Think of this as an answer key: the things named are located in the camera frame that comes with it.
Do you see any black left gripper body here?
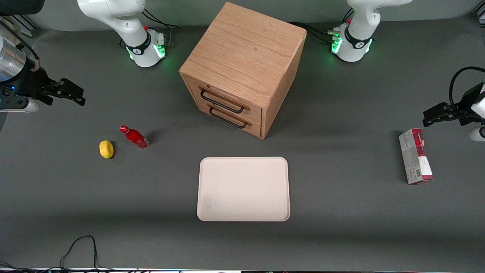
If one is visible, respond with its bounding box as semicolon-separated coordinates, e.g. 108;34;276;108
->
453;82;485;126

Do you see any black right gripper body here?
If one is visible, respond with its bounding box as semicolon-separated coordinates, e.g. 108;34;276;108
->
0;67;57;110

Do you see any red coke bottle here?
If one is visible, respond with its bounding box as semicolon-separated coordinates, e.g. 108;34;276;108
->
119;125;150;149

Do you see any beige plastic tray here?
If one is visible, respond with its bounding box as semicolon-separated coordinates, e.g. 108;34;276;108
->
197;157;291;222

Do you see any red grey cardboard box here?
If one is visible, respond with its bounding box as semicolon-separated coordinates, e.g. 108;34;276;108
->
399;128;435;185

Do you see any yellow lemon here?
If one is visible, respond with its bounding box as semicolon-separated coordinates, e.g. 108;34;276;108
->
99;140;114;159

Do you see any black rounded device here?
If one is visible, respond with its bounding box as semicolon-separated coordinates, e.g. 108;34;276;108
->
0;0;45;17

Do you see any wooden drawer front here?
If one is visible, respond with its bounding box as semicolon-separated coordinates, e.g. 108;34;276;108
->
191;98;263;138
184;75;263;123

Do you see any wooden drawer cabinet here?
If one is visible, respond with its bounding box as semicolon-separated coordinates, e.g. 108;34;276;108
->
179;2;307;140

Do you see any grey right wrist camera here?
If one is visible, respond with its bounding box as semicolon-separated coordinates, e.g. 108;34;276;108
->
0;98;39;113

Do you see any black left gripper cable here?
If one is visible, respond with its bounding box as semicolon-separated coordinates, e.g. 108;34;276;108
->
449;67;485;111

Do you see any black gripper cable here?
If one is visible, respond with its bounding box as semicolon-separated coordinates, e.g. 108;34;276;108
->
0;21;41;73
449;67;485;111

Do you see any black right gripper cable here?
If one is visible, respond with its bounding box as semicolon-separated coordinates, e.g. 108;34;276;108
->
0;21;41;73

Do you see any aluminium frame rail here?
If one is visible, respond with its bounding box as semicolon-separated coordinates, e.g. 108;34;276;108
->
0;15;41;35

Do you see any black right arm base cable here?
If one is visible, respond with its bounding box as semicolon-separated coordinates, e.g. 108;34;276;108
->
141;8;181;48

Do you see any black arm base cable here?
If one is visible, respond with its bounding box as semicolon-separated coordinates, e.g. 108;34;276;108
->
288;21;337;43
141;8;181;48

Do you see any black left arm base cable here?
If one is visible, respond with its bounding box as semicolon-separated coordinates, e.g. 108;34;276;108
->
288;21;337;43

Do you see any black metal drawer handle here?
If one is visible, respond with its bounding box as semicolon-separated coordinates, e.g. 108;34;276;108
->
208;106;249;129
199;88;246;114

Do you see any thin black looped cable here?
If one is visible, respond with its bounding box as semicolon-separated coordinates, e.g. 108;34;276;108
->
59;235;100;271

